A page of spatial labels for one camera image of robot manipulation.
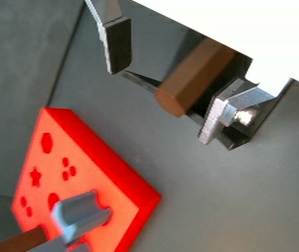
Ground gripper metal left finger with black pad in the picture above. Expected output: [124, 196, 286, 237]
[85, 0, 132, 75]

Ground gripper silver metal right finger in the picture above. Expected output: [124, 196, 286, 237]
[197, 78, 274, 145]

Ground brown hexagonal prism peg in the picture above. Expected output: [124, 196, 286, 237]
[155, 38, 236, 117]

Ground black curved holder stand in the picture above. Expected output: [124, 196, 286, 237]
[123, 52, 282, 150]

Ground red shape-sorting block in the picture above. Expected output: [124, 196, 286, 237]
[12, 107, 161, 252]

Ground small blue notched peg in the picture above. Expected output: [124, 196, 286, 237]
[52, 191, 112, 244]

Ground tall blue slotted peg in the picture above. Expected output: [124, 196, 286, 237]
[28, 237, 90, 252]

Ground dark brown cylinder peg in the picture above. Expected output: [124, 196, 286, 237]
[0, 226, 46, 252]

